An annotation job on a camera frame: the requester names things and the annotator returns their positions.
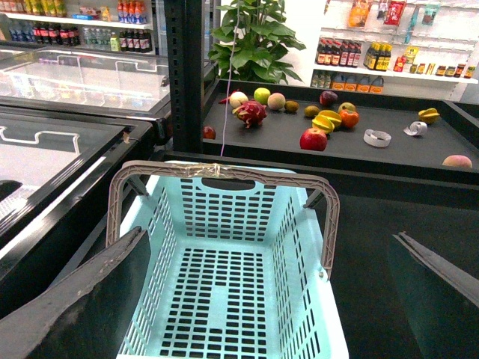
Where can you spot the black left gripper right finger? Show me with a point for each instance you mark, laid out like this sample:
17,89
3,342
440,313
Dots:
440,300

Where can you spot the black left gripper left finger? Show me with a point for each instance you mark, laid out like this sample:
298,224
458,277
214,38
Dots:
87,314

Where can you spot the light blue plastic basket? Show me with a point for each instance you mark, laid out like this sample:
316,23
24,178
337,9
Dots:
235,272

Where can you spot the red green mango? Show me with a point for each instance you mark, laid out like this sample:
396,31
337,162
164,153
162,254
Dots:
346,106

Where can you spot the pink peach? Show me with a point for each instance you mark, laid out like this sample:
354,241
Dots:
458,161

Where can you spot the glass top freezer near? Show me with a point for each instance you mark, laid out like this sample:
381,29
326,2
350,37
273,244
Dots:
55,175

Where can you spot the glass freezer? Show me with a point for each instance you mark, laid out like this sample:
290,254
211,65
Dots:
55,175
79,81

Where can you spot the yellow star fruit right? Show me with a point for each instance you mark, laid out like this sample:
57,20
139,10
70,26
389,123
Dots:
428,116

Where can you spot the yellow star fruit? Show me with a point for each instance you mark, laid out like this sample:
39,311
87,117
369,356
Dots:
428,116
333,116
323,123

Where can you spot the black display tray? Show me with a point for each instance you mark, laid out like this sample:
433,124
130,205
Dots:
376,145

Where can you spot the orange persimmon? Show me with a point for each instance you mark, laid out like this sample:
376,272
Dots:
349,119

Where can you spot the red apple on tray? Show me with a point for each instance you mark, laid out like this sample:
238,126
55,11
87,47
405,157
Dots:
313,139

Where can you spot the yellow star fruit back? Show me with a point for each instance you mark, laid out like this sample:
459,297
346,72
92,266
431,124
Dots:
333,116

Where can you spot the yellow star fruit front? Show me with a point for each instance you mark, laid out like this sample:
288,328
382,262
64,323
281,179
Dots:
323,123

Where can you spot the small dark red fruit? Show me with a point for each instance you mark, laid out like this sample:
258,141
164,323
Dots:
209,132

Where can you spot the glass top freezer far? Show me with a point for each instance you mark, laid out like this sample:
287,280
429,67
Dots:
79,81

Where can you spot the olive green kiwi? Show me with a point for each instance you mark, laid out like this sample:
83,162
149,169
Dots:
311,111

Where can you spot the dark red plum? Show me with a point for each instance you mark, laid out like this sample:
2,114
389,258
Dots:
328,98

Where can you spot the brown kiwi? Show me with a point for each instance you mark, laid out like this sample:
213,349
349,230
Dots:
291,106

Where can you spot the white shelf with sauces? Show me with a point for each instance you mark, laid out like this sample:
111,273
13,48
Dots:
444,35

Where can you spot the red chili pepper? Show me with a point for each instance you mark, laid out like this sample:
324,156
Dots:
223,101

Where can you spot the pink dragon fruit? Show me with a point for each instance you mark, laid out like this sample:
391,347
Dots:
251,113

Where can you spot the white round fruit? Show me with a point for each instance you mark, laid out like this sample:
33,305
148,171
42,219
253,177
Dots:
237,98

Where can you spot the tan round melon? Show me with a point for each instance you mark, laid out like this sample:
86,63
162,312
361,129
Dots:
276,101

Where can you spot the green apple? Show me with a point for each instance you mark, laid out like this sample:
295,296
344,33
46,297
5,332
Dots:
261,95

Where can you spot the white shelf with drinks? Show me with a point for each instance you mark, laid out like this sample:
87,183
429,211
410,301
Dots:
110,26

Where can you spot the green potted plant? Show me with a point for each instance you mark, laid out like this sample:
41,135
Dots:
252,41

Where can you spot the black metal post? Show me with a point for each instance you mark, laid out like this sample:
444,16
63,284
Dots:
185,42

